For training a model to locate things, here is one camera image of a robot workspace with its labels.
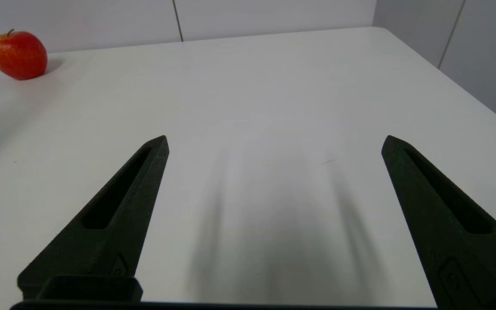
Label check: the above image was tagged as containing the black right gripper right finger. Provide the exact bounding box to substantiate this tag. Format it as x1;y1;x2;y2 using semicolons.
381;135;496;310

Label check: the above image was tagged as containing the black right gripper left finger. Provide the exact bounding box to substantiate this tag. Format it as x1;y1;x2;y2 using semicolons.
17;135;170;304

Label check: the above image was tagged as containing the red apple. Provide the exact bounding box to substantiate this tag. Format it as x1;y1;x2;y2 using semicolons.
0;28;48;81

